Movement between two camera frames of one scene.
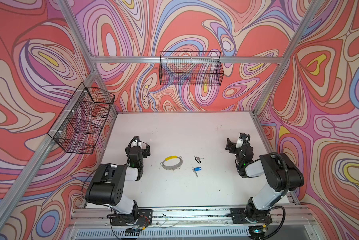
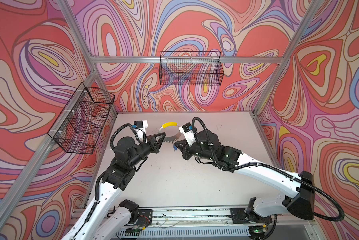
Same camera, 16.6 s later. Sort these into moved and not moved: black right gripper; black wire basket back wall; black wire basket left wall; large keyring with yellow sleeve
Moved: black right gripper; large keyring with yellow sleeve
Not moved: black wire basket left wall; black wire basket back wall
